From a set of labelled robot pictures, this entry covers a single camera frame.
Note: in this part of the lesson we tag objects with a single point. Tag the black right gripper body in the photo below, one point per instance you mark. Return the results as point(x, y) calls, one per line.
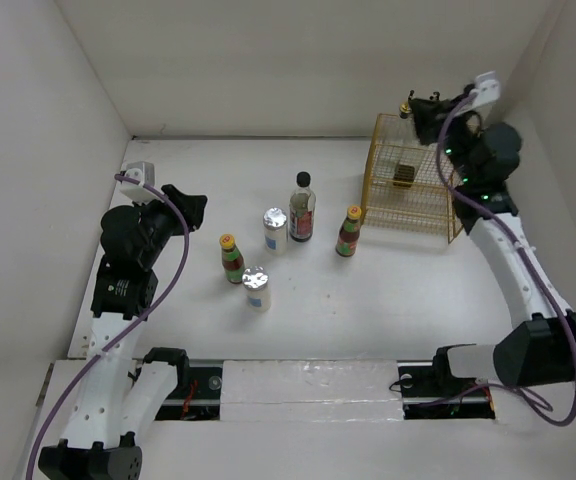
point(459, 140)

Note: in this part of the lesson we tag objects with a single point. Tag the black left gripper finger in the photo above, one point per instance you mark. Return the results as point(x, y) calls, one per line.
point(193, 209)
point(176, 196)

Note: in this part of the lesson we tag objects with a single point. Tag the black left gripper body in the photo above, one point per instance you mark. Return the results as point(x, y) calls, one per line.
point(159, 220)

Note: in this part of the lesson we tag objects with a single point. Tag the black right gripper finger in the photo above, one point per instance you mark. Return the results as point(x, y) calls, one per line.
point(428, 118)
point(463, 102)

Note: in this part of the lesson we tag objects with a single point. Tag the dark-filled gold-spout oil bottle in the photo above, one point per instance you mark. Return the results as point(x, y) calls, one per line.
point(414, 163)

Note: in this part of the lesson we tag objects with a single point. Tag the clear oil bottle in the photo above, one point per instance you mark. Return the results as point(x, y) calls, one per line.
point(385, 147)

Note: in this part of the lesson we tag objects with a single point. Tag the yellow-cap sauce bottle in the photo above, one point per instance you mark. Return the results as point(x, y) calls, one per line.
point(349, 232)
point(231, 259)

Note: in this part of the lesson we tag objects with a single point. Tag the clear bottle black cap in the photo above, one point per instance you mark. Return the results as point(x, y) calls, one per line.
point(302, 207)

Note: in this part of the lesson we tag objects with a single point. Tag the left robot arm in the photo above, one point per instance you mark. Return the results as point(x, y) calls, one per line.
point(95, 427)

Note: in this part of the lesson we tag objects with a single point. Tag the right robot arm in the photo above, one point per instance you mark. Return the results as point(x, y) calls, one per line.
point(541, 346)

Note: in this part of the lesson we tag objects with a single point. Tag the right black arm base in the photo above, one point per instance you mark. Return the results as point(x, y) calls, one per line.
point(425, 397)

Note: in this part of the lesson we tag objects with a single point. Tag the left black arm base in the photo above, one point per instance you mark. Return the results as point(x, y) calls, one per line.
point(197, 393)

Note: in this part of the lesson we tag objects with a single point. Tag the rear silver-lid spice jar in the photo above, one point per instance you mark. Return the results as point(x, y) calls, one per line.
point(275, 223)

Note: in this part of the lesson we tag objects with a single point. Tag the silver-lid spice jar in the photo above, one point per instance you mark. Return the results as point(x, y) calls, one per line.
point(275, 223)
point(255, 280)

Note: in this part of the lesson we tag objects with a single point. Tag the front silver-lid spice jar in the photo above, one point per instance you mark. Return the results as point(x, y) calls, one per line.
point(255, 280)

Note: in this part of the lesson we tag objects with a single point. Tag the white foam front board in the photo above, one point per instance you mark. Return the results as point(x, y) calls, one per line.
point(310, 391)

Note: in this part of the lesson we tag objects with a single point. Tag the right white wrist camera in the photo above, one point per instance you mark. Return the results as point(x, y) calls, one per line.
point(486, 90)

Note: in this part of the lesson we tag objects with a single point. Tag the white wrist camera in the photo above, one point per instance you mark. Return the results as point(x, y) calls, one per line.
point(486, 90)
point(144, 174)

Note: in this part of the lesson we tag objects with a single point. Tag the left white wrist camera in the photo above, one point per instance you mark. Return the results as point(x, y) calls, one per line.
point(144, 174)

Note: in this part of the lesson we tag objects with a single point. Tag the gold wire basket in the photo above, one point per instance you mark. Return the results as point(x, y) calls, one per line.
point(422, 209)

